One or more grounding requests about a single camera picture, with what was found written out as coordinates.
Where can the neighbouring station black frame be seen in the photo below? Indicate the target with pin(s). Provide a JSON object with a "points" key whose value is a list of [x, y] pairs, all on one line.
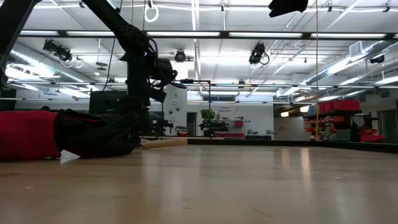
{"points": [[186, 81]]}

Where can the black rig crossbar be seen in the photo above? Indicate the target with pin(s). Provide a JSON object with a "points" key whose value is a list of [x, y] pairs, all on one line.
{"points": [[224, 34]]}

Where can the row of red bins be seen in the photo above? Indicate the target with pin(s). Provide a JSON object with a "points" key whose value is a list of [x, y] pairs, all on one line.
{"points": [[228, 135]]}

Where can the red storage bin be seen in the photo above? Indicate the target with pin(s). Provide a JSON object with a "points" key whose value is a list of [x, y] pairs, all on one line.
{"points": [[238, 124], [371, 138]]}

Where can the white pillar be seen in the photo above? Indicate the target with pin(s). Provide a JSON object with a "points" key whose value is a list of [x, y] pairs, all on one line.
{"points": [[178, 107]]}

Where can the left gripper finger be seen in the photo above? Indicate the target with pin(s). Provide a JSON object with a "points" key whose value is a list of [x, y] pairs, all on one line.
{"points": [[143, 124]]}

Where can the person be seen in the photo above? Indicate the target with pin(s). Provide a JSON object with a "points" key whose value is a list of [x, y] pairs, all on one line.
{"points": [[45, 108]]}

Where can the neighbouring station robot arm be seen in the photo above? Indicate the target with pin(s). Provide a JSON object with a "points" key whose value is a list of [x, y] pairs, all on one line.
{"points": [[160, 124], [219, 126]]}

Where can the blue storage bin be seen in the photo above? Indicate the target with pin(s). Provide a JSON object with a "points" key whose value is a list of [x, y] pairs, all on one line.
{"points": [[311, 109]]}

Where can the large red storage bins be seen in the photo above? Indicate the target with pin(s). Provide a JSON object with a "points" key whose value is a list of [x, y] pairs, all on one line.
{"points": [[342, 105]]}

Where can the black aluminium table frame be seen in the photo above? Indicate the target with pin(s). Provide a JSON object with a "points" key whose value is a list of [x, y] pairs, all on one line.
{"points": [[280, 143]]}

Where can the silver ventilation duct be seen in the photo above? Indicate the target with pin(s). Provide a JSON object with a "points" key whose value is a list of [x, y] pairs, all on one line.
{"points": [[376, 46], [25, 59]]}

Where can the tall green potted plant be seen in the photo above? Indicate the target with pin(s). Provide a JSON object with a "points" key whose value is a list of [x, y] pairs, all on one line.
{"points": [[207, 116]]}

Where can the orange storage bin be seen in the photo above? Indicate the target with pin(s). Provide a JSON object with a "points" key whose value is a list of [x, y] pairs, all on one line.
{"points": [[337, 119]]}

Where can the black box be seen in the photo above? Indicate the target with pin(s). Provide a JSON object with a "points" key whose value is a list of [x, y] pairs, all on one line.
{"points": [[7, 99]]}

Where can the black monitor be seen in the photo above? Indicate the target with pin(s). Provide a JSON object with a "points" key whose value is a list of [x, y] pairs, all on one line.
{"points": [[102, 102]]}

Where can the black storage shelf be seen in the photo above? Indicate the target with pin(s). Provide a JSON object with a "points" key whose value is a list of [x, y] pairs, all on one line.
{"points": [[329, 114]]}

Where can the red and black garden glove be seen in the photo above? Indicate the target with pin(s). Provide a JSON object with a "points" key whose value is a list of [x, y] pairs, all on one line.
{"points": [[25, 133]]}

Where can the dark door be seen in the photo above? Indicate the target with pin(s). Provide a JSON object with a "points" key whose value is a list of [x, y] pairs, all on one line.
{"points": [[191, 124]]}

